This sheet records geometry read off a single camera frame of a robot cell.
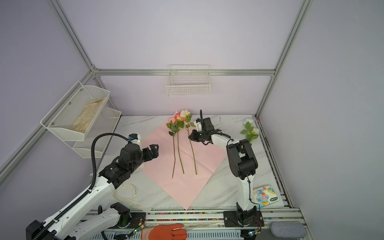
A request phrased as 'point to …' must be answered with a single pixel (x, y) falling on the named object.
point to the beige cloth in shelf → (84, 119)
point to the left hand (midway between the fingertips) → (150, 149)
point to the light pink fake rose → (174, 126)
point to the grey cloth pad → (290, 229)
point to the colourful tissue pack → (264, 195)
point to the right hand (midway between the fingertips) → (187, 136)
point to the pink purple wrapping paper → (185, 165)
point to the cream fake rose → (186, 114)
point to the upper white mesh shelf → (74, 116)
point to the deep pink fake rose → (179, 124)
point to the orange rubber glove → (164, 232)
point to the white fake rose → (252, 133)
